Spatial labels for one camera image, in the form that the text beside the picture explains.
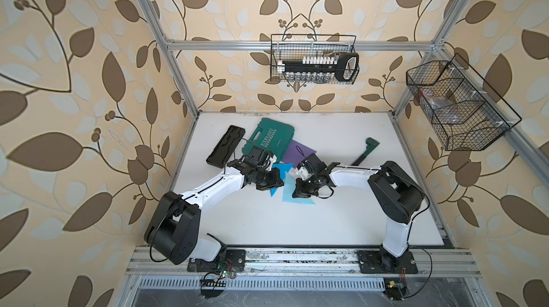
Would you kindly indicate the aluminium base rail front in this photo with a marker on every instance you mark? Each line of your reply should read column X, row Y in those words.
column 432, row 262

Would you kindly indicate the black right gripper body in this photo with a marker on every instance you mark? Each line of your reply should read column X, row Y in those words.
column 307, row 187

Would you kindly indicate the green plastic tool case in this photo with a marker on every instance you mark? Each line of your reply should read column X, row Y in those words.
column 271, row 135

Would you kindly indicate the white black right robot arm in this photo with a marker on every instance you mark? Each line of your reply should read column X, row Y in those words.
column 398, row 195

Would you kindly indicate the small circuit board right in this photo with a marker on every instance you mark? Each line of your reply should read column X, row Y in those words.
column 394, row 290

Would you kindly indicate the small circuit board left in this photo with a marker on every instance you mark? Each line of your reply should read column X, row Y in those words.
column 213, row 284

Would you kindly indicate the black wire basket rear wall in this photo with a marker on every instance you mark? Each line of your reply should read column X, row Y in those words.
column 296, row 46

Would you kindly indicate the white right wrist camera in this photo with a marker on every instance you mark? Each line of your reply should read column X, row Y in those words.
column 303, row 173

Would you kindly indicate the black wire basket right wall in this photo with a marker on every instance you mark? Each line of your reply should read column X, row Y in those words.
column 481, row 126

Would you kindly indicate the aluminium frame post right rear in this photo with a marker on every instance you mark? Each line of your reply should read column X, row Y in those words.
column 452, row 10

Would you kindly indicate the black socket set holder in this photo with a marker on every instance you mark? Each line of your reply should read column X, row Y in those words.
column 340, row 68

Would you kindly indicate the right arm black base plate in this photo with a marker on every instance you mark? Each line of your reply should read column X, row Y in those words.
column 382, row 262

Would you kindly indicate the light blue square paper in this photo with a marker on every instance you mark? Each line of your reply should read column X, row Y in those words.
column 288, row 190

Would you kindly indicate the black foam tool tray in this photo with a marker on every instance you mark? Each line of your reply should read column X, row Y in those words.
column 222, row 152

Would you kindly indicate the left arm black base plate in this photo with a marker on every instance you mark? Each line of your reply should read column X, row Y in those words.
column 232, row 260

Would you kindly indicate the aluminium frame right side rail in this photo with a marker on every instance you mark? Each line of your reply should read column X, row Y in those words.
column 532, row 156

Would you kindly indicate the aluminium frame post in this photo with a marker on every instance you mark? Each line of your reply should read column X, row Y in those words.
column 159, row 36
column 452, row 10

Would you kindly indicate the purple square paper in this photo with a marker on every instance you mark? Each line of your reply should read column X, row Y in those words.
column 296, row 153

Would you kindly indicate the black wire basket wall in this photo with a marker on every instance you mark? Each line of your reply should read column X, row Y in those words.
column 296, row 46
column 481, row 126

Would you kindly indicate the small circuit board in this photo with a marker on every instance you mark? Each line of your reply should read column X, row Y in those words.
column 213, row 284
column 394, row 290

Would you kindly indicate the aluminium frame post left rear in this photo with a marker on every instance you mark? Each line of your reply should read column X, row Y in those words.
column 159, row 36

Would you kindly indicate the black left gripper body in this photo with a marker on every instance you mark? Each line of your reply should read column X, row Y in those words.
column 266, row 179

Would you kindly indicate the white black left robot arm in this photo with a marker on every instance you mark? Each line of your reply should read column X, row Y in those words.
column 174, row 230

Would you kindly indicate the plastic bag in basket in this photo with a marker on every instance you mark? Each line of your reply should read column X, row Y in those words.
column 440, row 110

